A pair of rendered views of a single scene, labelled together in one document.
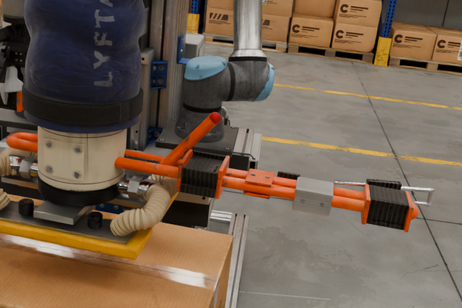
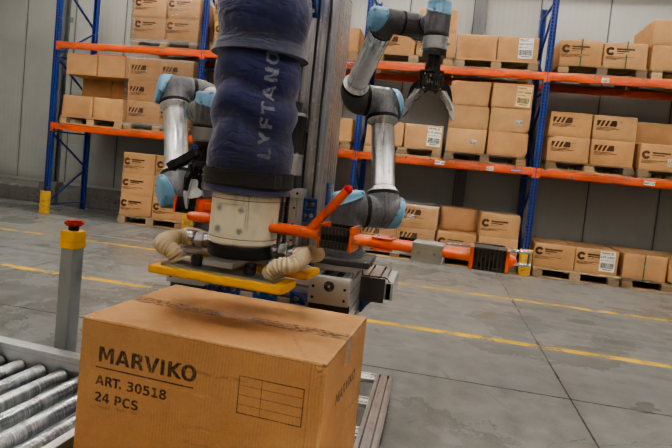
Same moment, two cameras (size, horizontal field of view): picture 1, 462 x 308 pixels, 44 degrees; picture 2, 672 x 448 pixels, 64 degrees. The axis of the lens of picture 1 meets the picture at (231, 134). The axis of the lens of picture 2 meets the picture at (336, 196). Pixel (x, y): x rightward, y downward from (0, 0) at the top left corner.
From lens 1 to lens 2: 0.41 m
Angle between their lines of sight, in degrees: 18
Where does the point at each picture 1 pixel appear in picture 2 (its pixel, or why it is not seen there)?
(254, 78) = (388, 206)
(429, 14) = (567, 231)
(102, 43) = (264, 126)
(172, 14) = (322, 160)
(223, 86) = (361, 211)
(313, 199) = (427, 250)
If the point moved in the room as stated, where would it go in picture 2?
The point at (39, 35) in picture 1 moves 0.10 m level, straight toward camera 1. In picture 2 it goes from (220, 122) to (220, 119)
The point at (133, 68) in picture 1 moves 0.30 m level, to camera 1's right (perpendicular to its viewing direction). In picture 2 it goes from (286, 151) to (410, 163)
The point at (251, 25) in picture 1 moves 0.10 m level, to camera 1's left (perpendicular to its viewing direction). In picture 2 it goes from (385, 165) to (358, 162)
